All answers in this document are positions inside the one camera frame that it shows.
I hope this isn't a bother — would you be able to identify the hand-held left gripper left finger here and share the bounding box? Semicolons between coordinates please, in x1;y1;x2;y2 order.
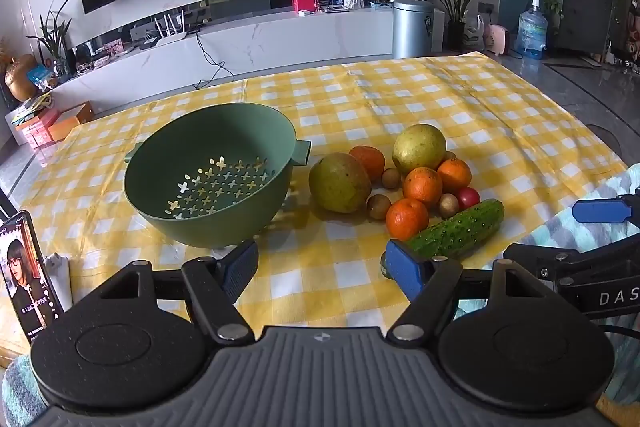
97;238;260;345

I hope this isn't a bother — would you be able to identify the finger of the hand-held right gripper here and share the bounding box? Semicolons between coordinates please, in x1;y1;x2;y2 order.
572;193;640;224
503;237;640;281

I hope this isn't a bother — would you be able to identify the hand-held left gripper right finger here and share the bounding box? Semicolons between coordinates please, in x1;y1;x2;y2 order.
382;238;546;344

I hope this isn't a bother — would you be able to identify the orange mandarin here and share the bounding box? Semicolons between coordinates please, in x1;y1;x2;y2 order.
348;145;386;182
386;198;430;242
437;158;473;195
403;167;444;208

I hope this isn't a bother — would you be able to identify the green cucumber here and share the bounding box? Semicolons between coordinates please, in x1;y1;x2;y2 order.
380;199;505;279

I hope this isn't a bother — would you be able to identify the red cherry tomato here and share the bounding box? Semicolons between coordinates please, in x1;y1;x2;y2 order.
457;187;481;210

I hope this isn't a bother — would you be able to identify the large yellow-green pear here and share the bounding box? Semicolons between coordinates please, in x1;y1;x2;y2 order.
392;124;447;178
308;153;373;214

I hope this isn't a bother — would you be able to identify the green colander bowl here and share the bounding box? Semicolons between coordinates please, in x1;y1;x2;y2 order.
123;103;312;249

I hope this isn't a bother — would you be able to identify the person's left forearm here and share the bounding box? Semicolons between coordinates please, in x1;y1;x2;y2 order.
0;354;56;427

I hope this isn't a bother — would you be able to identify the yellow checked tablecloth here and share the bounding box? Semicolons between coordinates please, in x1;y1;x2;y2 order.
0;51;632;358

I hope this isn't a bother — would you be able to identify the white plastic block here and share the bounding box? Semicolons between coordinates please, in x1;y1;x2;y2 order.
46;252;74;310

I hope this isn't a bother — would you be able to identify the blue water jug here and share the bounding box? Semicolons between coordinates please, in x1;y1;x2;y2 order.
517;0;549;60

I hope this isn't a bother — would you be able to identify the grey storage cabinet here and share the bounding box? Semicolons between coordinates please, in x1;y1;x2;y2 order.
555;0;618;55

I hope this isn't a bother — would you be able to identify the pink small heater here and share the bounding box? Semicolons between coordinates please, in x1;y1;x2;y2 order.
482;23;511;56

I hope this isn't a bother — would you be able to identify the black smartphone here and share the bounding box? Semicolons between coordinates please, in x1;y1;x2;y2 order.
0;210;65;343

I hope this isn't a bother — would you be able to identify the white plastic bag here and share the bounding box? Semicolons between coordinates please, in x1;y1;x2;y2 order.
462;14;488;50

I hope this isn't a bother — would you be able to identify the orange cardboard box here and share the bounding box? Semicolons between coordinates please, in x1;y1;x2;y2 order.
47;102;95;142

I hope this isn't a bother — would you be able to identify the tall-leaved plant in black pot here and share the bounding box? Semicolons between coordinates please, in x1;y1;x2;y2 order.
417;0;493;52

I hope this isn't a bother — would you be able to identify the white marble television cabinet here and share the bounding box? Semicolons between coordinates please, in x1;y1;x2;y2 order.
47;9;446;115

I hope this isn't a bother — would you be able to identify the white router with antennas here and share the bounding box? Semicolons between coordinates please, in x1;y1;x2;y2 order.
154;7;188;48

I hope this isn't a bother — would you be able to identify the silver round trash can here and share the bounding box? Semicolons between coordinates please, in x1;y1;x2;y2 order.
391;0;435;60

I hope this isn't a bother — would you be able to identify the stack of red boxes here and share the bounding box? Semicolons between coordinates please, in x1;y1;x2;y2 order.
12;107;61;150

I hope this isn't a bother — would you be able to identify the blue snack bag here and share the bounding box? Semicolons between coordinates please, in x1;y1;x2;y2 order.
27;64;56;90

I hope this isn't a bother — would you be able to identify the gold round vase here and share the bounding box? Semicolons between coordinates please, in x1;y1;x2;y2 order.
4;54;38;102

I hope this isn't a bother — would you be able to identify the green plant in glass vase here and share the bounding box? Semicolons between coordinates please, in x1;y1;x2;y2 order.
27;0;73;78

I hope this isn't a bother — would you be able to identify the black power cable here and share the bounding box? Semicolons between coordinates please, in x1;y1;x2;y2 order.
192;29;226;90

